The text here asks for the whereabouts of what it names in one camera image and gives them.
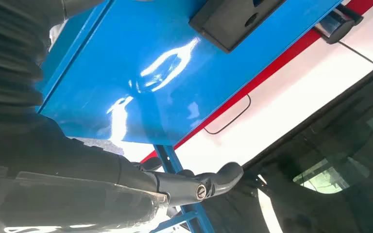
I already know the blue steel shelf rack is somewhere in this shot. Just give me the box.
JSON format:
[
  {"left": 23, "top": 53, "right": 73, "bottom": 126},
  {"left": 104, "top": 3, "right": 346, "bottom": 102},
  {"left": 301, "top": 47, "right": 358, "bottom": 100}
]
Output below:
[{"left": 35, "top": 0, "right": 343, "bottom": 233}]

